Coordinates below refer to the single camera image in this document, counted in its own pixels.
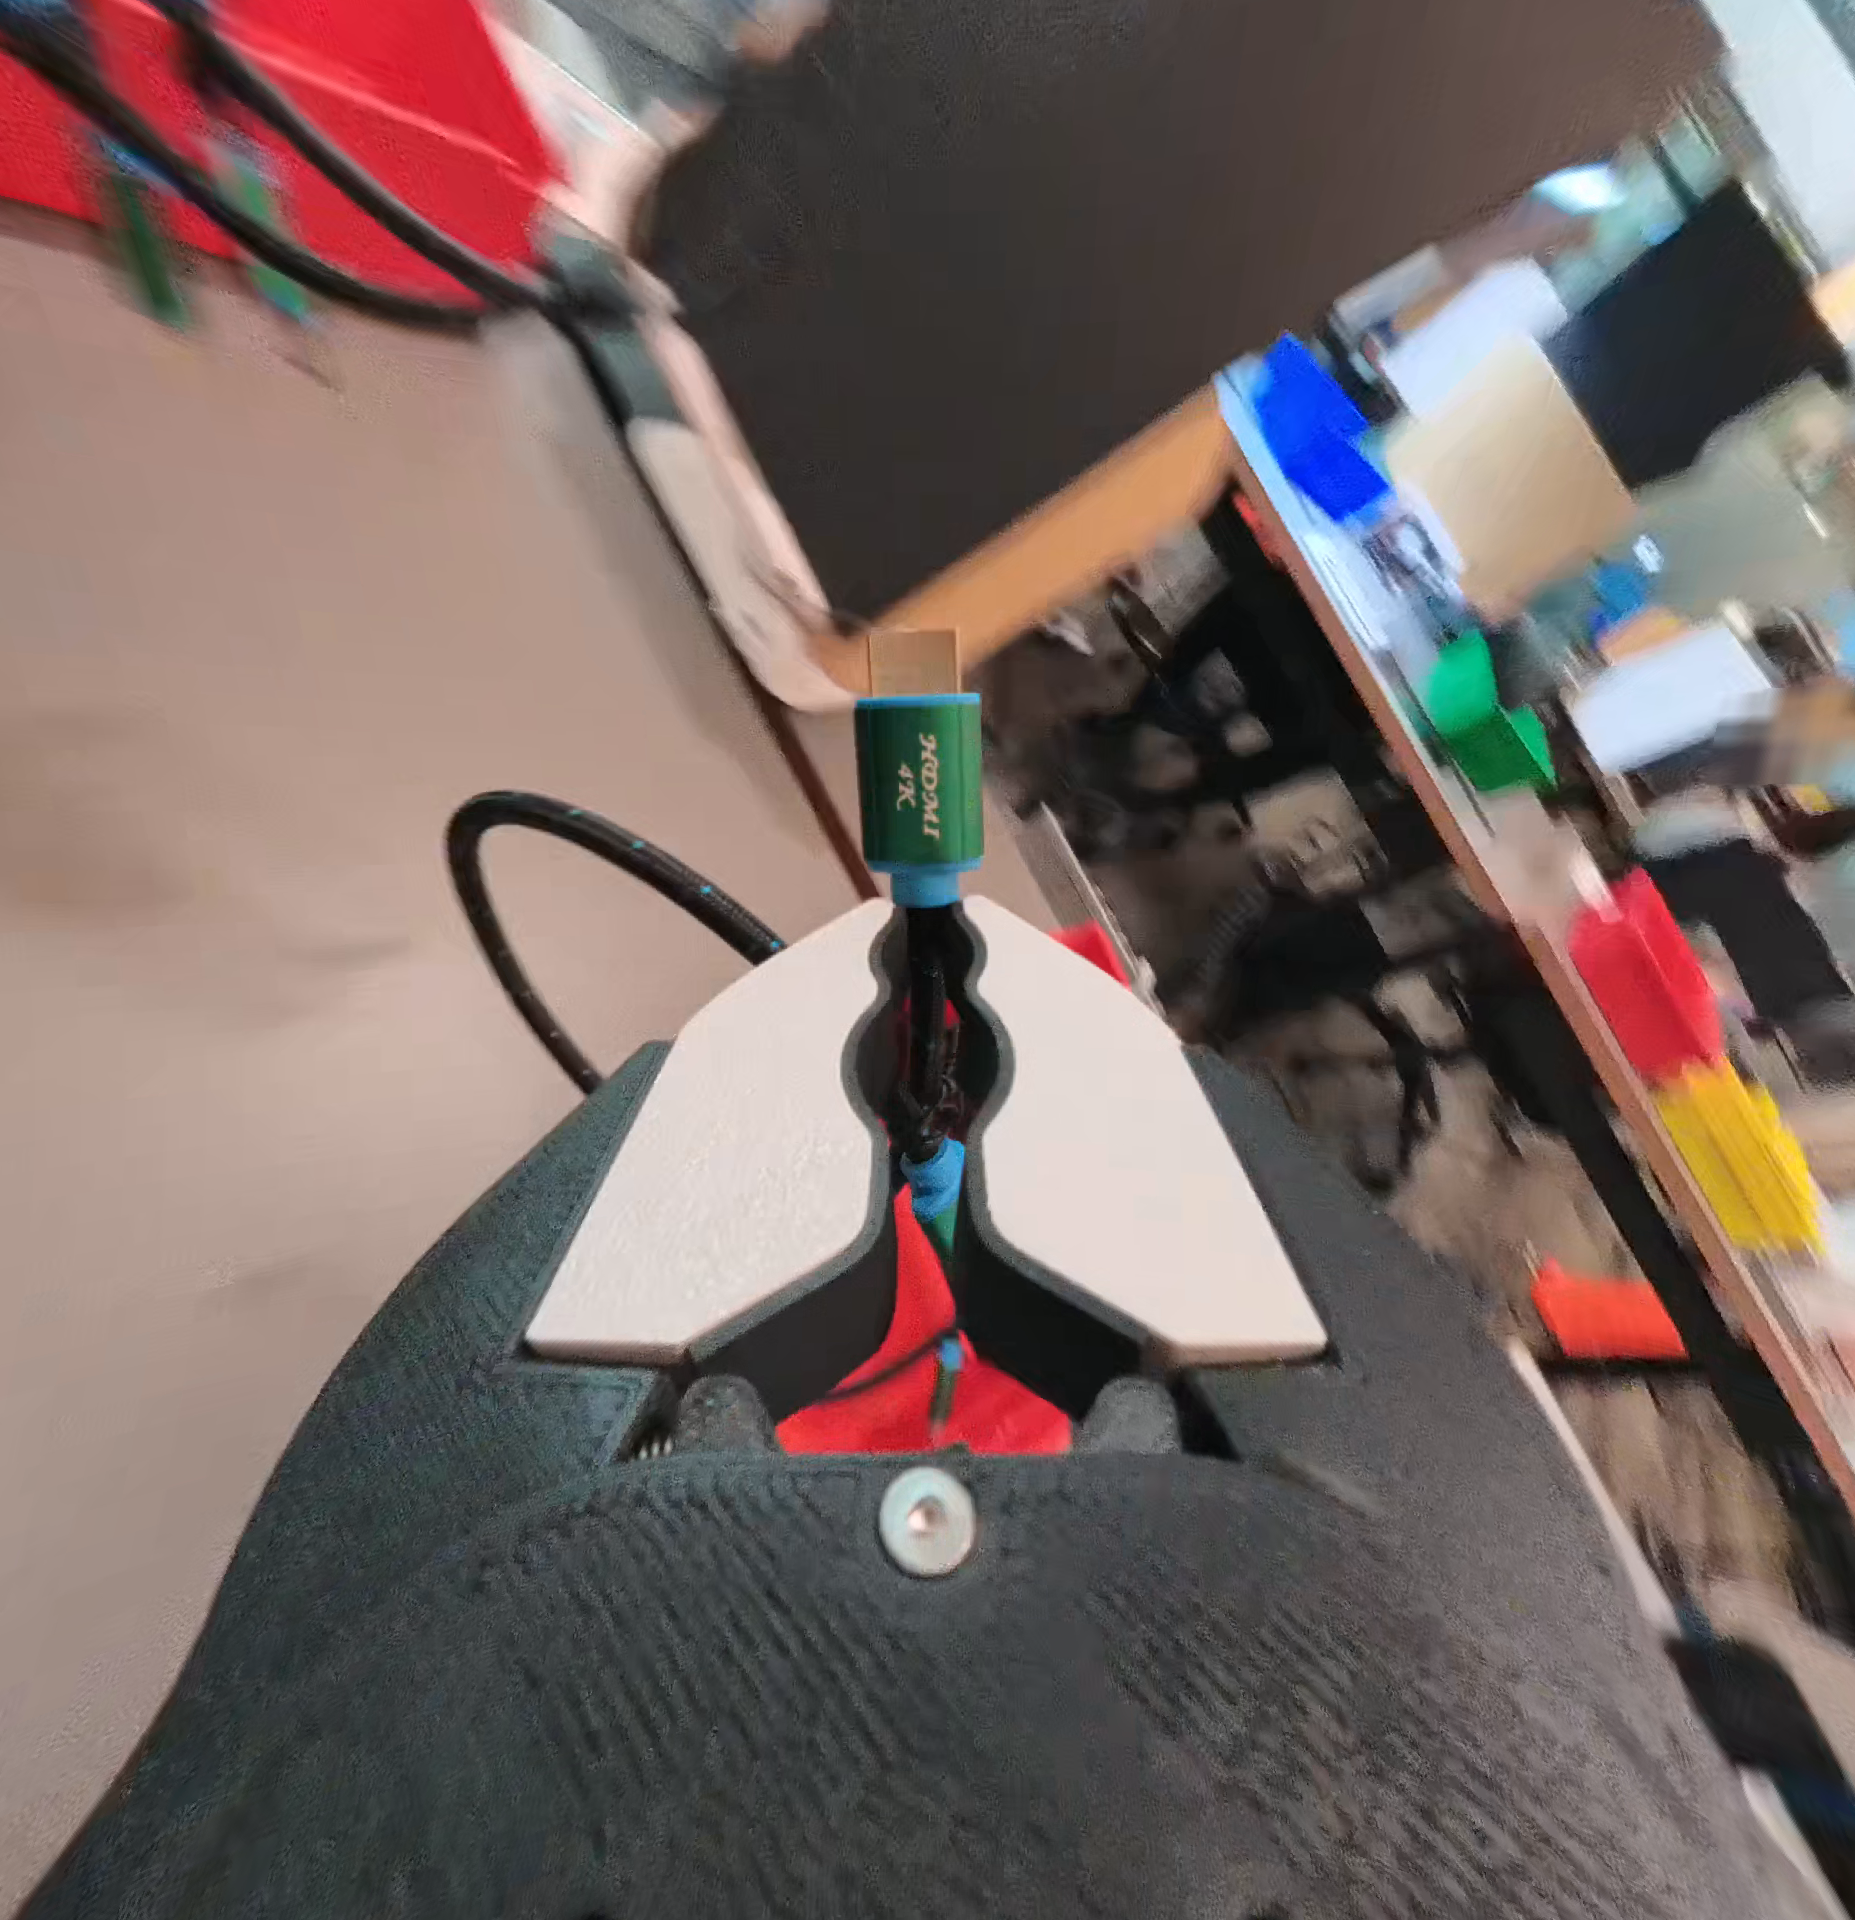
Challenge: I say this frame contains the white stand base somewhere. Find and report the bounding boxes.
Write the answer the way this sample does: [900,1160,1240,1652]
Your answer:
[625,302,871,715]

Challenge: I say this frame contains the black monitor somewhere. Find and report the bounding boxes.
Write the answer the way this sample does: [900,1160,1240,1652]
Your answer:
[1542,179,1852,491]

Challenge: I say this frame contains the cardboard box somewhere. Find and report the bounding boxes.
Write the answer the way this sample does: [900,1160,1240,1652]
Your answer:
[1381,333,1638,620]

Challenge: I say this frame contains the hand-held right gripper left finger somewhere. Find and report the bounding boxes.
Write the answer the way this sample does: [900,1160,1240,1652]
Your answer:
[523,896,904,1372]

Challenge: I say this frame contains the blue storage bins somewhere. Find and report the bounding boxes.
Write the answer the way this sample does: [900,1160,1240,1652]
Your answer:
[1256,329,1395,520]

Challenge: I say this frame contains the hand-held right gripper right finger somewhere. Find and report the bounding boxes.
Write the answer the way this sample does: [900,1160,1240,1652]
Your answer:
[949,896,1332,1375]

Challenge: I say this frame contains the yellow storage bins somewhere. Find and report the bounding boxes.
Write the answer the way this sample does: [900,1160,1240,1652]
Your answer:
[1649,1053,1833,1260]

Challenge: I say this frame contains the green storage bin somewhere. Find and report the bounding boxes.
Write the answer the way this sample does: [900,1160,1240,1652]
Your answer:
[1420,626,1559,800]

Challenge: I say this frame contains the wooden panel support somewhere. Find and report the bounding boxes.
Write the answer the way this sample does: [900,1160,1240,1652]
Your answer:
[822,383,1243,706]

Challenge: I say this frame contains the grey desk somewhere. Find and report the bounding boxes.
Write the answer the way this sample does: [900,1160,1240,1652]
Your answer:
[0,198,1049,1920]

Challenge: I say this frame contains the braided cable with green plug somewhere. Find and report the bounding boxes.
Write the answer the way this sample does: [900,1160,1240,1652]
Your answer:
[445,626,989,1278]

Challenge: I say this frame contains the long wooden-edged table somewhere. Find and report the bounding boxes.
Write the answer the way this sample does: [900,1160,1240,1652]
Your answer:
[1214,353,1855,1515]

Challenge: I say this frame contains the black cable green plug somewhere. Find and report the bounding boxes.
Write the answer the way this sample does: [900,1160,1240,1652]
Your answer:
[0,0,484,333]
[154,0,681,428]

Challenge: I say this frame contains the red storage bins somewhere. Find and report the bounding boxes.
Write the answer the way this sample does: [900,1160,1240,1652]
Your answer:
[1563,865,1726,1085]

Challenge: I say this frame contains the black display panel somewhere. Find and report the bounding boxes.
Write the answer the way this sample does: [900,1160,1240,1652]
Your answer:
[640,0,1723,626]

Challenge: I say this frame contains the red bin with cables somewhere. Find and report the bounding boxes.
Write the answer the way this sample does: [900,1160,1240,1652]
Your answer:
[0,0,630,324]

